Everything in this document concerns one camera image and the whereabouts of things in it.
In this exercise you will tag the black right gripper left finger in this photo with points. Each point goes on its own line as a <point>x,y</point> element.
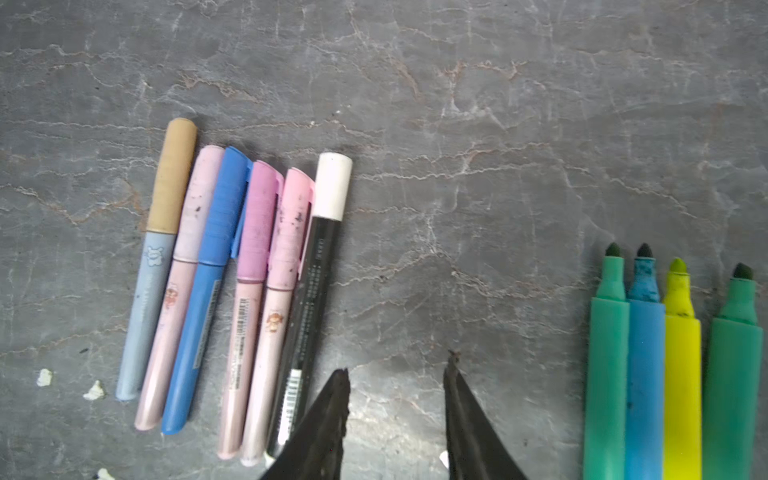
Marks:
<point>316,451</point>

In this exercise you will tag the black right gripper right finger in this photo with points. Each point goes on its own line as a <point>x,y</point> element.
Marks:
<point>474,449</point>

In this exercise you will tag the black pen white cap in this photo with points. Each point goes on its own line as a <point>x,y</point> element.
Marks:
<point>299,352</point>

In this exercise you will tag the teal green highlighter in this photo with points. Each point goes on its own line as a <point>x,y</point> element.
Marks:
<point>606,385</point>

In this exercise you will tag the light blue highlighter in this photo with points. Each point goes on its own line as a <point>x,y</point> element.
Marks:
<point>645,377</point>

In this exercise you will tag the yellow highlighter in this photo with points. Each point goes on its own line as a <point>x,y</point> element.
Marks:
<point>682,424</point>

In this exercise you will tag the dark blue pen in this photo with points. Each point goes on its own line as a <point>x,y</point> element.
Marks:
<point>220,239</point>

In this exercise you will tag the purple capped pink pen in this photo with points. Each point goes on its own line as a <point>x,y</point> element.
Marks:
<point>251,250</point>

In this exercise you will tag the lilac pen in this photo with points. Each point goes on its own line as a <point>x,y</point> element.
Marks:
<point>197,204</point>

